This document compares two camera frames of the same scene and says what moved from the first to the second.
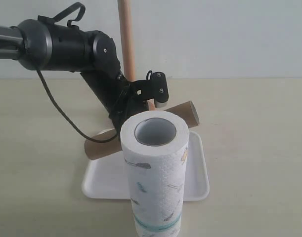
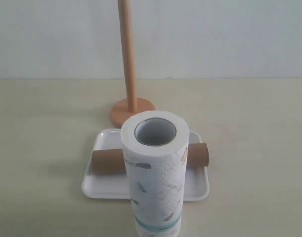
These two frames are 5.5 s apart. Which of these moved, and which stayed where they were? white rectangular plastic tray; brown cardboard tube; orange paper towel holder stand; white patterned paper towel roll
Moved: brown cardboard tube
Stayed: white rectangular plastic tray; orange paper towel holder stand; white patterned paper towel roll
